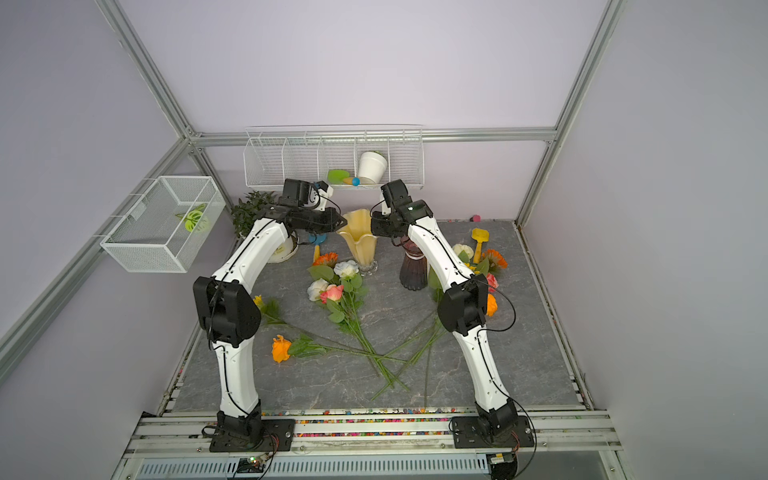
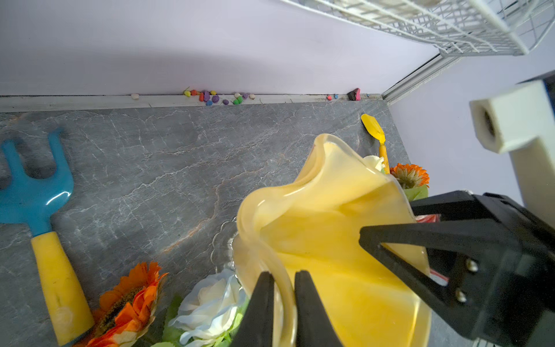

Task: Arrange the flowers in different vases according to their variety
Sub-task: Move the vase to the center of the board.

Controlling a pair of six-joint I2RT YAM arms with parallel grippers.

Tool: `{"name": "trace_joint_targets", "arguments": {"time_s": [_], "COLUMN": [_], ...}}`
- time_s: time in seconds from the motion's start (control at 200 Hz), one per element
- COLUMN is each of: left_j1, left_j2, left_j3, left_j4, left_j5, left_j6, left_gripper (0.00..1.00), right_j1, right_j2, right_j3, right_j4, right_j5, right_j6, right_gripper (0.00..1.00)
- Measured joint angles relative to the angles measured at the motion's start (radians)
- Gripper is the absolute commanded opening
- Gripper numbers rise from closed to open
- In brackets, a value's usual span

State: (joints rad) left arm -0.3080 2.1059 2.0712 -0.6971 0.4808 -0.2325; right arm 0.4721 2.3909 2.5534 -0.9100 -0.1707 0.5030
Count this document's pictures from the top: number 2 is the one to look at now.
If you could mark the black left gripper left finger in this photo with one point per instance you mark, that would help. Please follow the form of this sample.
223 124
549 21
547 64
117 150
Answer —
256 328

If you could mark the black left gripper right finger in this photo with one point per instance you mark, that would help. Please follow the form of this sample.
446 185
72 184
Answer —
313 324

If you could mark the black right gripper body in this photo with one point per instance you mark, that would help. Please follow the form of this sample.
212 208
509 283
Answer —
501 279

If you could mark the yellow ruffled glass vase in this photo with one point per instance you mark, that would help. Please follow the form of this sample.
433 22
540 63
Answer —
314 224

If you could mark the orange gerbera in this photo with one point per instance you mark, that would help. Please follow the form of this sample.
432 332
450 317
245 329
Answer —
410 176
127 311

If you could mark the white rose left upper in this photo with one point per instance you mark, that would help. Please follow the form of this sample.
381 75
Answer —
211 312

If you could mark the cream white rose right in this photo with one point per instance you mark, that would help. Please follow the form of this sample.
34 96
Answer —
375 162

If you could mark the yellow toy shovel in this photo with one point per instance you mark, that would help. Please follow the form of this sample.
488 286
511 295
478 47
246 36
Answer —
374 129

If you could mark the colourful pebbles heap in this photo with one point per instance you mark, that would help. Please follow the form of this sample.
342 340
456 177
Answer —
212 98

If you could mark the blue yellow toy rake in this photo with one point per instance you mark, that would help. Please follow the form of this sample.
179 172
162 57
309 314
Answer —
32 202

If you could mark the white wire wall shelf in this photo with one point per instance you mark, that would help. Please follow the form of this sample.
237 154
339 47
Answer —
457 28

